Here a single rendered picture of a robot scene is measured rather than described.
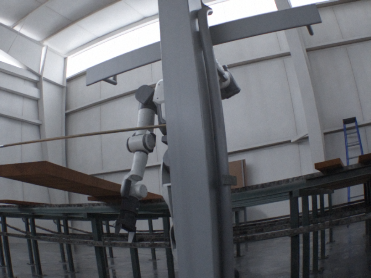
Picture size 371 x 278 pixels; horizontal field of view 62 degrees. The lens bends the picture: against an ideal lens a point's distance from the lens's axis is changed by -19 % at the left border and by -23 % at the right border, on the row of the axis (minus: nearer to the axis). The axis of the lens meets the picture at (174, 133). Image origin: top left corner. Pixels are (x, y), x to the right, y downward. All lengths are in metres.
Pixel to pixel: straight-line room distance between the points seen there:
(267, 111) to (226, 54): 1.81
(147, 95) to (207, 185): 1.48
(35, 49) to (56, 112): 2.30
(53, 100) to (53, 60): 1.44
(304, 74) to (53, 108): 7.74
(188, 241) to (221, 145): 0.15
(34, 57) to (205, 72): 11.20
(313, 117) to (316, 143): 0.52
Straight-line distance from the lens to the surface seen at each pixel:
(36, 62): 11.75
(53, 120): 11.72
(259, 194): 2.06
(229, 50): 9.38
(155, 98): 1.87
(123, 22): 11.09
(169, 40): 0.61
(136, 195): 1.78
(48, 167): 1.35
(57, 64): 12.44
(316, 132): 7.40
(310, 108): 7.44
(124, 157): 10.23
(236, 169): 8.43
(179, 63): 0.59
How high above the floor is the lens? 0.70
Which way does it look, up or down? 13 degrees up
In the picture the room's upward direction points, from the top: 5 degrees counter-clockwise
